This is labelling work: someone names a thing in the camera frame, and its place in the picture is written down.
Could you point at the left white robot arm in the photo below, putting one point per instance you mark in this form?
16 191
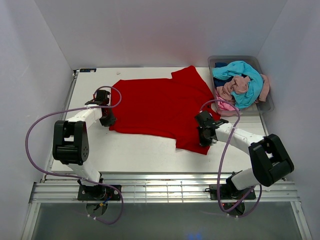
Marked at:
70 137

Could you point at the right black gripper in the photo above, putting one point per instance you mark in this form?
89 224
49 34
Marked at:
202 142

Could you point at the dark blue t shirt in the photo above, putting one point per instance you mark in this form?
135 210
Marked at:
218 82

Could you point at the beige t shirt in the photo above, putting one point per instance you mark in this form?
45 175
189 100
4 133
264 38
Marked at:
237 91

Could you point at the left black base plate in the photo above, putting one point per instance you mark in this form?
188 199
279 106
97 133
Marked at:
98 193

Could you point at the turquoise t shirt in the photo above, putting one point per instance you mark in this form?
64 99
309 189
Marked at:
239 68

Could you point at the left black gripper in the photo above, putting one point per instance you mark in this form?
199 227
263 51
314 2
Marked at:
111 120

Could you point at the blue label sticker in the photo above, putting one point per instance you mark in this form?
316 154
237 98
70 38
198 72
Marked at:
87 70

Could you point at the pink t shirt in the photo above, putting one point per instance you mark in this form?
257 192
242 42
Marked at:
224 105

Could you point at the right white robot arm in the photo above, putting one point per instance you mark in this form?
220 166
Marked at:
270 161

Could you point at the red t shirt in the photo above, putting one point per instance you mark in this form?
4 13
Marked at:
163 107

